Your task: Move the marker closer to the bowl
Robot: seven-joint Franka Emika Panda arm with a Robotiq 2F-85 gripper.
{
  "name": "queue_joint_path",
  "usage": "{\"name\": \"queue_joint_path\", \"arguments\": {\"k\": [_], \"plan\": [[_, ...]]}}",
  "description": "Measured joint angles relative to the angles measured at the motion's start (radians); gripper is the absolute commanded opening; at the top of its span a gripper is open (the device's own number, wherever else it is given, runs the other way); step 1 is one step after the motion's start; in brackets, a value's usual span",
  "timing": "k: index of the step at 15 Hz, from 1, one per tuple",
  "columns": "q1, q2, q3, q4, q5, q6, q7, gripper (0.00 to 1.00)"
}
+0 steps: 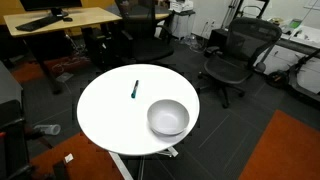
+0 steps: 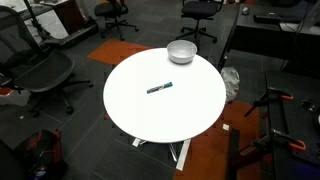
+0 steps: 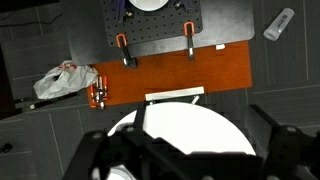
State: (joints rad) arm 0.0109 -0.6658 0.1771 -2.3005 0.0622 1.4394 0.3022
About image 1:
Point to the teal marker pen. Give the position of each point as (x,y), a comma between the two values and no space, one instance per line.
(133,94)

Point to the white bowl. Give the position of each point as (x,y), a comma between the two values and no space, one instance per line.
(168,117)

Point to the round white table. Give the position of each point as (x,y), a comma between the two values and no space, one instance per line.
(114,121)

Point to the white printer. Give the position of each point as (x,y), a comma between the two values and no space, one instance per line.
(181,5)

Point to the black mesh office chair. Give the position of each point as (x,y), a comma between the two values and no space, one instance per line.
(232,63)

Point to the clear plastic bottle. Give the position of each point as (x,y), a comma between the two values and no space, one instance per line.
(48,129)

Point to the white paper scrap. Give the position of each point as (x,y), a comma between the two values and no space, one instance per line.
(68,158)

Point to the black computer mouse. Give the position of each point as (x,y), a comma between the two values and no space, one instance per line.
(67,19)

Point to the black electric scooter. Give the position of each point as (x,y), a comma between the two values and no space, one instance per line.
(282,79)

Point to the black monitor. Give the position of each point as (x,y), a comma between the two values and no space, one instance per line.
(55,6)

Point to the black keyboard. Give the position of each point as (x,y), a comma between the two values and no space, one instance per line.
(37,24)

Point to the white side desk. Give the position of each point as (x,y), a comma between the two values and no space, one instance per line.
(288,50)

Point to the wooden desk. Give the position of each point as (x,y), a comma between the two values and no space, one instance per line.
(44,32)

